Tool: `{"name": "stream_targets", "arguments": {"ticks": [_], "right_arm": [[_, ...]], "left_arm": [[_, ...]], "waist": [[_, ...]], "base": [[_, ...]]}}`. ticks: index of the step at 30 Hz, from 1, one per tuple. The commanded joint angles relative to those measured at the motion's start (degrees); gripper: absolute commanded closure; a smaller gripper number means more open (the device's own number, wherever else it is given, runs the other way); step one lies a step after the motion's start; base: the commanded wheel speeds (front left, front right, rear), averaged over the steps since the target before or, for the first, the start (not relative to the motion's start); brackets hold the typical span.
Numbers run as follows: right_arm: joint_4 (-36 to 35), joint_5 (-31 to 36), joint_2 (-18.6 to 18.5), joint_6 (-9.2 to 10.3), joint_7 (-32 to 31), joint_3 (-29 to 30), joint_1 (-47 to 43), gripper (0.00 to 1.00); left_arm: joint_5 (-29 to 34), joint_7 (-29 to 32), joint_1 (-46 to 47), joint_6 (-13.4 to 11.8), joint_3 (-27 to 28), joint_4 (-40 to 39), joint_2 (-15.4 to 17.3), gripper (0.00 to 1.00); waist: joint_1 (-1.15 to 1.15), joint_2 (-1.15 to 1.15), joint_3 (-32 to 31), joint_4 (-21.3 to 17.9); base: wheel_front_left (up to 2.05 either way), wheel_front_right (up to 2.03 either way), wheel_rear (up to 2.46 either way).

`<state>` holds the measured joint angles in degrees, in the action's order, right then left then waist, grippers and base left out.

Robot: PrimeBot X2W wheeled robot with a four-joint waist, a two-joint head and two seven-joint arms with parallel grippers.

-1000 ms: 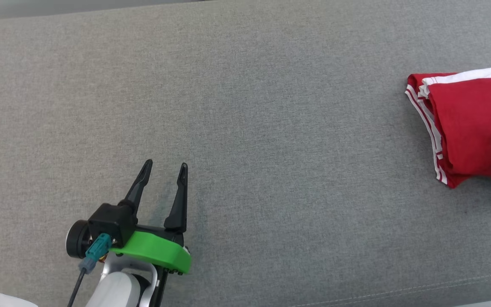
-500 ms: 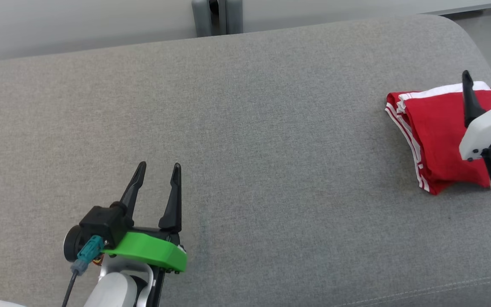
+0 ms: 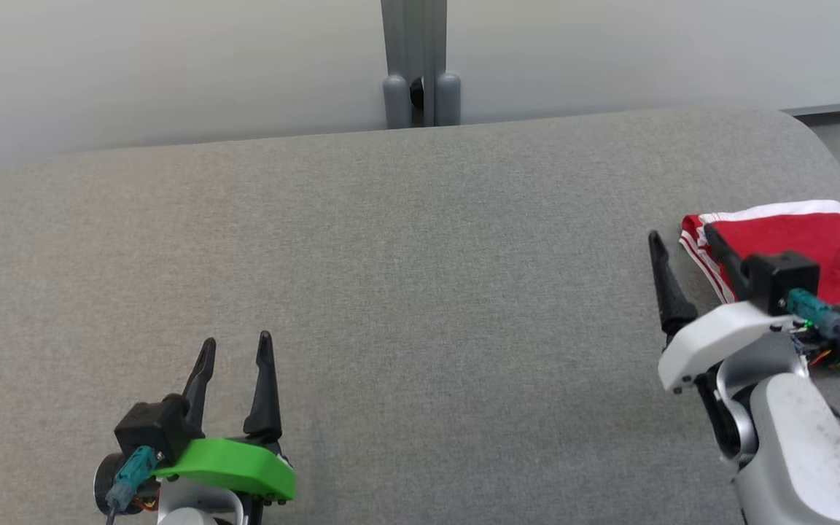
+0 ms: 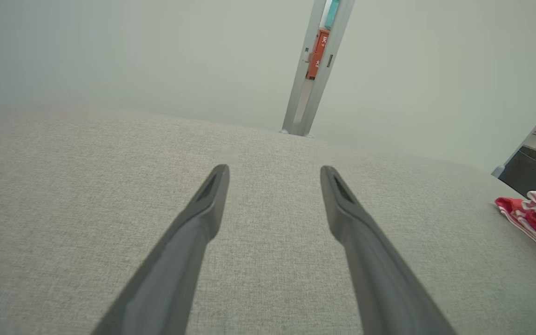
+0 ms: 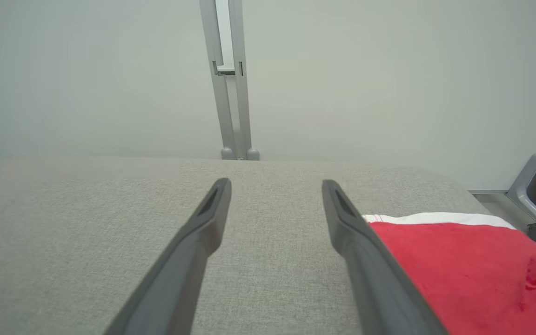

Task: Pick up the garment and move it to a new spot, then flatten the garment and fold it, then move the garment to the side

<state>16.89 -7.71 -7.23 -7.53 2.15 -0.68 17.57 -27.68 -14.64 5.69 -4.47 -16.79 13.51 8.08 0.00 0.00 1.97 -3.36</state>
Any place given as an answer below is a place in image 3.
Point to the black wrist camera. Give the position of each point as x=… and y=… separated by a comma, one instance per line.
x=781, y=281
x=154, y=426

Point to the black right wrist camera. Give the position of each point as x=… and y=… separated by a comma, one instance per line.
x=781, y=281

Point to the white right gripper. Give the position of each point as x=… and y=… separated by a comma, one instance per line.
x=719, y=335

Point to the grey floor rail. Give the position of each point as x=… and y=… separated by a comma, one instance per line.
x=835, y=109

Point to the red white basketball jersey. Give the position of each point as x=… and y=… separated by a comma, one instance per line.
x=697, y=248

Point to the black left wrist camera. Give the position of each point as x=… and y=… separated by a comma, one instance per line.
x=154, y=426

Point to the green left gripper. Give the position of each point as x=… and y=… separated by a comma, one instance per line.
x=238, y=463

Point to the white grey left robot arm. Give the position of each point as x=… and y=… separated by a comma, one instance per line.
x=194, y=507

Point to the grey metal partition post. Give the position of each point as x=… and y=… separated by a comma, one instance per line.
x=413, y=44

